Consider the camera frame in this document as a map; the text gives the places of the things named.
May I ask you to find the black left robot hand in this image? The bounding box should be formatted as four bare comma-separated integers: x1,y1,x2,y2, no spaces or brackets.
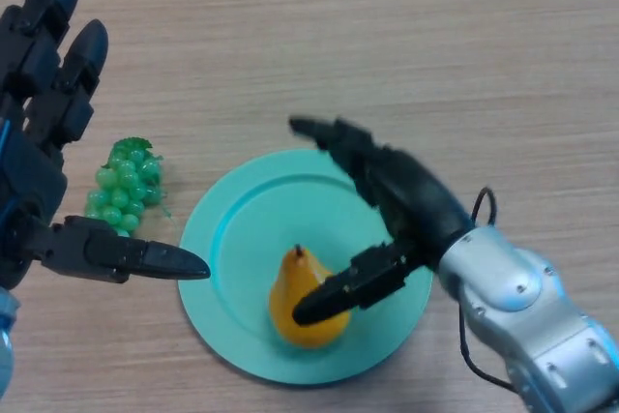
0,0,212,291

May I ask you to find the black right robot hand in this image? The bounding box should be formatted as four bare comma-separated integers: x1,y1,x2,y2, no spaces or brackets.
288,115,478,327

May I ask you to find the yellow pear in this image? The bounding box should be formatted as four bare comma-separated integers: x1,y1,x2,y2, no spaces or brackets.
268,243,352,350

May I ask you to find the green round plate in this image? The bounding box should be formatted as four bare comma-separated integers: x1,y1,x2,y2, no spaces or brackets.
177,149,434,385

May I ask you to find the green grape bunch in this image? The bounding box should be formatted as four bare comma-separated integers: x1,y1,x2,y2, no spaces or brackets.
84,136,175,238

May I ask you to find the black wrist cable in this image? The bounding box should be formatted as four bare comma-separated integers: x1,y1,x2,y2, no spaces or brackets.
457,185,516,393

